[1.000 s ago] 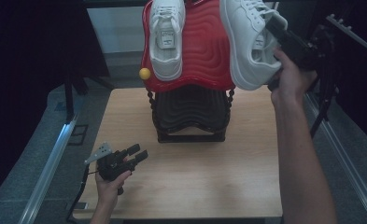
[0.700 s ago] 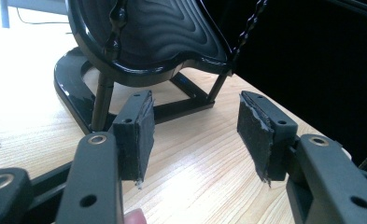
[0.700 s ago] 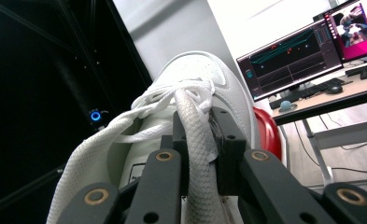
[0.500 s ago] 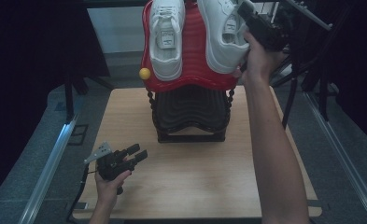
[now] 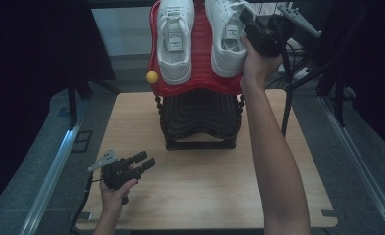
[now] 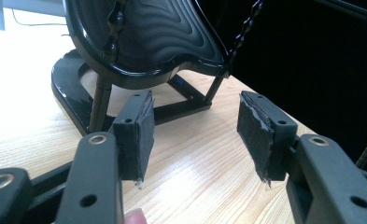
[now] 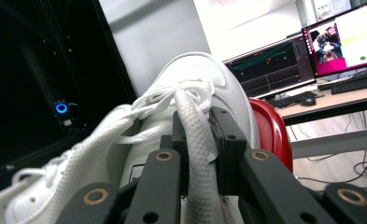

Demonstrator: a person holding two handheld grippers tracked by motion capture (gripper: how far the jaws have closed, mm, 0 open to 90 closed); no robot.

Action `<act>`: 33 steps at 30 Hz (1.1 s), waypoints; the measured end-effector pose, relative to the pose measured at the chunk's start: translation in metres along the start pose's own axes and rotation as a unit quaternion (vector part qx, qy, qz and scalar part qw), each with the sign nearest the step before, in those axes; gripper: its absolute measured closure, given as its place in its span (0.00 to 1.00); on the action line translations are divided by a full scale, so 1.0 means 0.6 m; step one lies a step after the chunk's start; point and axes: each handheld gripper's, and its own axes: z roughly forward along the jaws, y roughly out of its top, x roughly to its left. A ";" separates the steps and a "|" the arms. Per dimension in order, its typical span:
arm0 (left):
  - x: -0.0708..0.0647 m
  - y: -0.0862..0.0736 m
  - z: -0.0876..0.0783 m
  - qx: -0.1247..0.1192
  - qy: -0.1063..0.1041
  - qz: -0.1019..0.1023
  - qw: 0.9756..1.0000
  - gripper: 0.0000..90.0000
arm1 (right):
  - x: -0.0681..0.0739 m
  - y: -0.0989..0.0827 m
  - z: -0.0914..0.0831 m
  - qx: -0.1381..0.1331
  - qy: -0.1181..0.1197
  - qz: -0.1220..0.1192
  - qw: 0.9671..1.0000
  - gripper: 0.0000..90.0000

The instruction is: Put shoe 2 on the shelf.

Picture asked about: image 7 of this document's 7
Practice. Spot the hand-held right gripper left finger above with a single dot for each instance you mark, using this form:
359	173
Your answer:
180	130

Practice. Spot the monitor with dark screen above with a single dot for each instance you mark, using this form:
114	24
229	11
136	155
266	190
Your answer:
271	71

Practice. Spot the red and black shoe rack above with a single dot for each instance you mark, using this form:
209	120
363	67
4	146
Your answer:
274	133

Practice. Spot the papers on wall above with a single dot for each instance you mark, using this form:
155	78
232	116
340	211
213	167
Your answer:
332	7

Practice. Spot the black computer mouse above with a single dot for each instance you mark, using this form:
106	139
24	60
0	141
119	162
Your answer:
307	101

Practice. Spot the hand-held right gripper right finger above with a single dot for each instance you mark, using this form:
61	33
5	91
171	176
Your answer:
229	140

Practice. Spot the white-framed desk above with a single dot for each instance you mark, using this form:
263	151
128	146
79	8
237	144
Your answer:
336	102

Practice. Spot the monitor with bright screen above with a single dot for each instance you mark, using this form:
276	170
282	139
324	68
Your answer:
352	37

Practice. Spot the white sneaker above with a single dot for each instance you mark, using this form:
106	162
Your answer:
196	71
22	202

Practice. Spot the black keyboard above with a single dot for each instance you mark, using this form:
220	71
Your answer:
355	83
288	100

